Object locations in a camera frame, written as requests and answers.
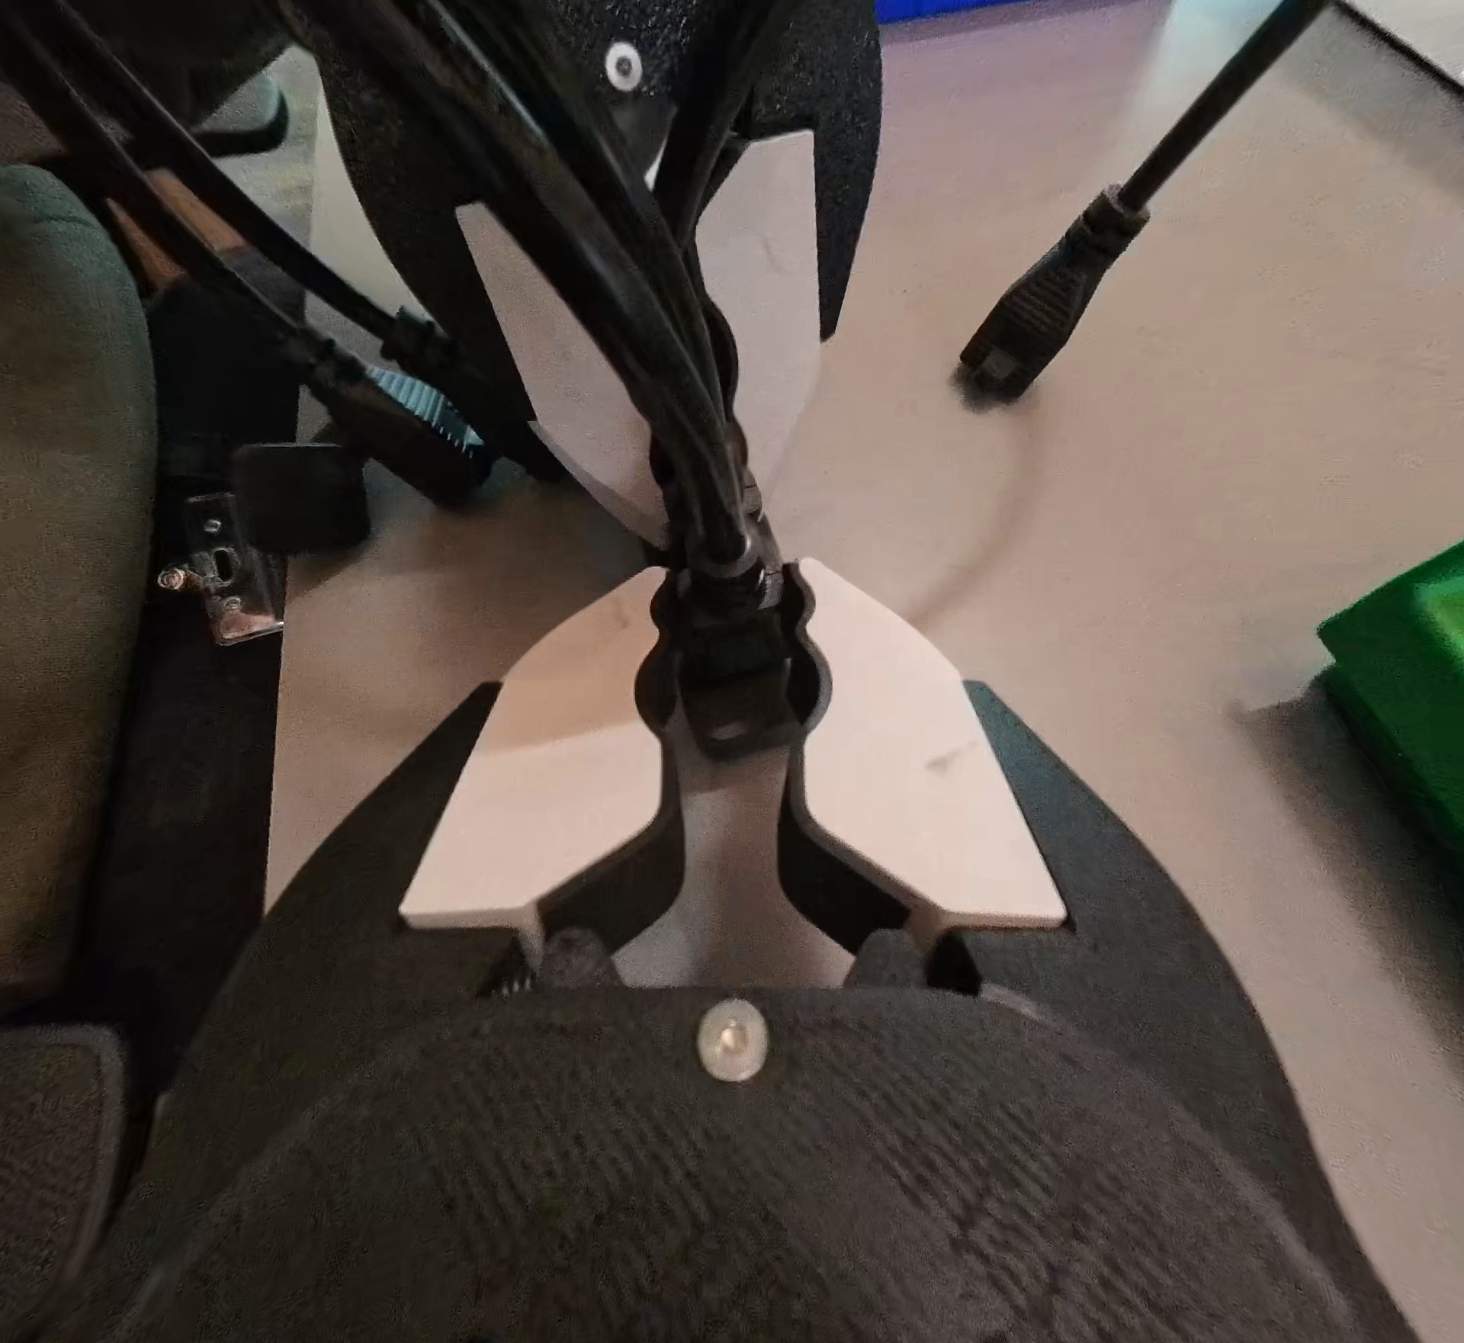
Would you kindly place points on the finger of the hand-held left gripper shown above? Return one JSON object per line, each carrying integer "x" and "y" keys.
{"x": 549, "y": 360}
{"x": 771, "y": 303}

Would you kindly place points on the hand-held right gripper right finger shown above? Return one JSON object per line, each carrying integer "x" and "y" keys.
{"x": 926, "y": 760}

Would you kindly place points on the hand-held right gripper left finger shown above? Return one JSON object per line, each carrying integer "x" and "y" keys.
{"x": 538, "y": 783}

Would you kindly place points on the black square block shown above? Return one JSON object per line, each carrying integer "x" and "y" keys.
{"x": 299, "y": 498}

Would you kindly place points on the green box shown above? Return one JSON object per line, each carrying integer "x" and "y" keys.
{"x": 1407, "y": 680}

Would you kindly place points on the olive green fabric chair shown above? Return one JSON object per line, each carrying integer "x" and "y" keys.
{"x": 63, "y": 565}

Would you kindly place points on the metal clamp bracket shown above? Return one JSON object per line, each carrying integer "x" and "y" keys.
{"x": 222, "y": 571}

